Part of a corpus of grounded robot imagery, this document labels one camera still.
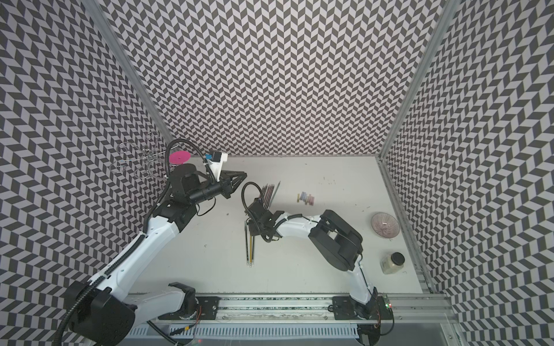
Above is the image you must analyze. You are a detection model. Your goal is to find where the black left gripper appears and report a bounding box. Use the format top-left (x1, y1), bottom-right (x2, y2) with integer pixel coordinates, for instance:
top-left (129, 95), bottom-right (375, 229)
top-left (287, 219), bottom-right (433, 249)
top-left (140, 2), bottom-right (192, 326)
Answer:
top-left (188, 170), bottom-right (248, 205)

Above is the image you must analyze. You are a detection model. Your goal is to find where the blue pencil purple cap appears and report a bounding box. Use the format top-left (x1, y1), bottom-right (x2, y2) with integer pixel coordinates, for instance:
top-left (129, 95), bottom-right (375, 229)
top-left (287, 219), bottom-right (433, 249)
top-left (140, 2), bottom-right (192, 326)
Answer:
top-left (265, 185), bottom-right (275, 208)

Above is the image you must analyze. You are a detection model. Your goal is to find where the teal pencil clear cap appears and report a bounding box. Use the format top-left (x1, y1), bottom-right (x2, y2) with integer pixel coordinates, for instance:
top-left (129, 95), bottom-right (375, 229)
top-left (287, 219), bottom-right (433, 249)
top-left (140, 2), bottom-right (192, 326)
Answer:
top-left (263, 184), bottom-right (271, 207)

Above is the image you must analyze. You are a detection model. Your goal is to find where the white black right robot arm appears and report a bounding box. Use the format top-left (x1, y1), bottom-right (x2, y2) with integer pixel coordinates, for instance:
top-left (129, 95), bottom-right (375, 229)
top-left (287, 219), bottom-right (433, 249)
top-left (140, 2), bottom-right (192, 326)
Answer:
top-left (241, 182), bottom-right (382, 319)

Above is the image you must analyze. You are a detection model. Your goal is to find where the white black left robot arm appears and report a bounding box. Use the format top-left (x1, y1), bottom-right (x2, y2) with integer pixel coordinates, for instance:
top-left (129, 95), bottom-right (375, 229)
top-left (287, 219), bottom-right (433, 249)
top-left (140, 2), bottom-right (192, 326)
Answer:
top-left (53, 138), bottom-right (248, 345)

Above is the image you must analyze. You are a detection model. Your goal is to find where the pink plastic wine glass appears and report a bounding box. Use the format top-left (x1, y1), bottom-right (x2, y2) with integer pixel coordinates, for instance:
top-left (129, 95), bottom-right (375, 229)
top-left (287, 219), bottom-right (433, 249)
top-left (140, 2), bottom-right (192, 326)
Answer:
top-left (168, 150), bottom-right (192, 165)

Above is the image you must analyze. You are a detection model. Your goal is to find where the clear pink glass dish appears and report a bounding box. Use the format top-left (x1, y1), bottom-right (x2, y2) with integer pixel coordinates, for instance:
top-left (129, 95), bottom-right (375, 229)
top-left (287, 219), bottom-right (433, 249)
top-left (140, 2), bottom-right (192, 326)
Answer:
top-left (371, 213), bottom-right (400, 239)

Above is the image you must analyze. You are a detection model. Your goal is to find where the small jar black lid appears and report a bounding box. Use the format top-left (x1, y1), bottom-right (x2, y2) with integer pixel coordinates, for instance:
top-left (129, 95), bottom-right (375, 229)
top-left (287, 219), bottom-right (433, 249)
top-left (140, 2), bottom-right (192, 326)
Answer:
top-left (380, 252), bottom-right (405, 275)

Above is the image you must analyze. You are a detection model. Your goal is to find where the wire glass rack stand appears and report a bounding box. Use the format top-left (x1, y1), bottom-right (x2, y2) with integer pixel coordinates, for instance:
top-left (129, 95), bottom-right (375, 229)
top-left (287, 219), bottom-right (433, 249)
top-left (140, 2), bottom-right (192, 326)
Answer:
top-left (109, 132), bottom-right (167, 181)

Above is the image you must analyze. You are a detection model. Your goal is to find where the aluminium corner post left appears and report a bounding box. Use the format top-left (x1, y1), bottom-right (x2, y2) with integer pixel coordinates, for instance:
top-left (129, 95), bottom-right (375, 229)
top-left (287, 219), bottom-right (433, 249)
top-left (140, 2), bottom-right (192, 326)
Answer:
top-left (81, 0), bottom-right (174, 144)

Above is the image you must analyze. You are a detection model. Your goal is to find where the aluminium corner post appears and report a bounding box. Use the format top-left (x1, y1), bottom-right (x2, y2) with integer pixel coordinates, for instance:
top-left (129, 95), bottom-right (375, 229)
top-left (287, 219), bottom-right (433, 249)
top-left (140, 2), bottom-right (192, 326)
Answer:
top-left (377, 0), bottom-right (460, 160)
top-left (81, 0), bottom-right (174, 144)

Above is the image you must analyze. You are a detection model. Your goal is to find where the aluminium corner post right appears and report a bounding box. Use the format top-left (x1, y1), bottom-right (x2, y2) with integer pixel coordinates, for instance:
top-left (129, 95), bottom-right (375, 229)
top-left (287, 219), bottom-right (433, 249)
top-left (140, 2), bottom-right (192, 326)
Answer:
top-left (377, 0), bottom-right (460, 160)

